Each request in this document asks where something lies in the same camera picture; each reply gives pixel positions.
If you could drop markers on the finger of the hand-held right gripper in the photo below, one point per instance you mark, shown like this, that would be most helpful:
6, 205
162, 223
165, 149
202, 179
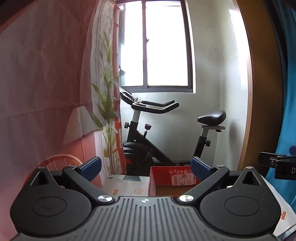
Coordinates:
266, 159
292, 149

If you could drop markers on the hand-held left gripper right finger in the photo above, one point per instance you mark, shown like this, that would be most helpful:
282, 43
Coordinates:
200, 166

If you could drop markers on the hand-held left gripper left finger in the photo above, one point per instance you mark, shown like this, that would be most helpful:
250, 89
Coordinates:
91, 165

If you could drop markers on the red cardboard box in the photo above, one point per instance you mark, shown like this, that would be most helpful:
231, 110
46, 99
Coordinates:
161, 178

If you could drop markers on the printed table cover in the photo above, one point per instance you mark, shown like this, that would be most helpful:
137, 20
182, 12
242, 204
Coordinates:
124, 185

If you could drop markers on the teal curtain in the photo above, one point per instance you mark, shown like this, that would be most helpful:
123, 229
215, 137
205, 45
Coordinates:
286, 104

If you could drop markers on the black exercise bike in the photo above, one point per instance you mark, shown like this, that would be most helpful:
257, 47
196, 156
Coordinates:
138, 136

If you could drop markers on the window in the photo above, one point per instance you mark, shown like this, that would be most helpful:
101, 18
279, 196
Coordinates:
166, 46

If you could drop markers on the wooden door frame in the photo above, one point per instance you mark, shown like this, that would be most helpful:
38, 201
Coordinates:
261, 81

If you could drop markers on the red printed wall cloth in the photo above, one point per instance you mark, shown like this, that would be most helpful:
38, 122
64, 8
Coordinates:
46, 81

